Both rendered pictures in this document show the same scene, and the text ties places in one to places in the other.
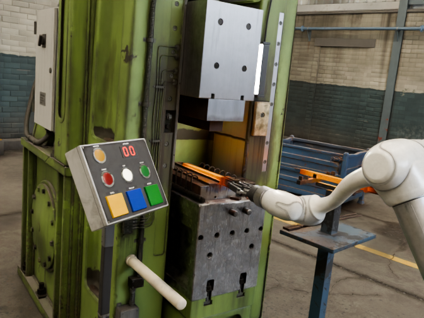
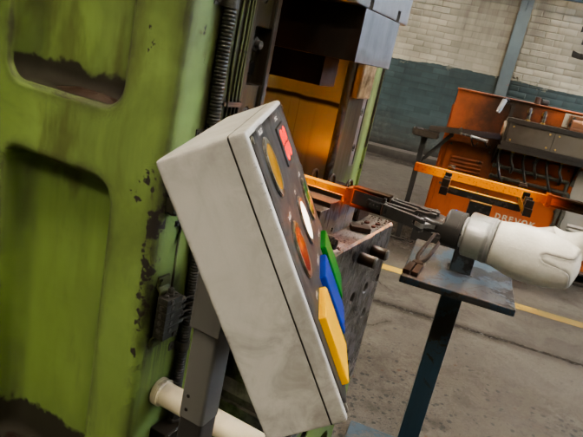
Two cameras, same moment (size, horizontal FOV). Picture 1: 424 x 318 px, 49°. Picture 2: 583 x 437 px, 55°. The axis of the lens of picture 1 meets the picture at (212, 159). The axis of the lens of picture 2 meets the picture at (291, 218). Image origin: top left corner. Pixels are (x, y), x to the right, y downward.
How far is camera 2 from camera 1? 1.28 m
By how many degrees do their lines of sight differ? 30
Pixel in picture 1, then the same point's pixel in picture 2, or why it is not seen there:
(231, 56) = not seen: outside the picture
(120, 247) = (143, 369)
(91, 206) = (278, 359)
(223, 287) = not seen: hidden behind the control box
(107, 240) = (209, 407)
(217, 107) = (372, 32)
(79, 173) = (234, 241)
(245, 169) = (333, 163)
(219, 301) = not seen: hidden behind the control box
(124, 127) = (179, 62)
